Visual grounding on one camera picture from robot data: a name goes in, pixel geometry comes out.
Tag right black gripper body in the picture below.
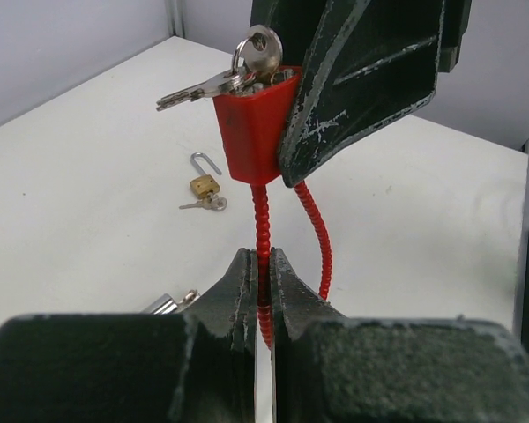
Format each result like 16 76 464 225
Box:
250 0 473 74

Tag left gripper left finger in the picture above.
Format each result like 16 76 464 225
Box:
0 249 257 422

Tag small brass padlock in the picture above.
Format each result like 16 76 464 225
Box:
179 152 227 212

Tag thick red cable lock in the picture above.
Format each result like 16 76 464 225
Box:
143 289 200 315

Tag silver keys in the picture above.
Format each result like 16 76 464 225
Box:
156 25 283 111

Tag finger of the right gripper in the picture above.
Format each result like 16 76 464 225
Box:
279 1 445 188

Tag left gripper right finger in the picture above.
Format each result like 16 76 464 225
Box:
270 249 529 422

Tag red thin-cable padlock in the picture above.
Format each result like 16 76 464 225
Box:
212 65 334 353

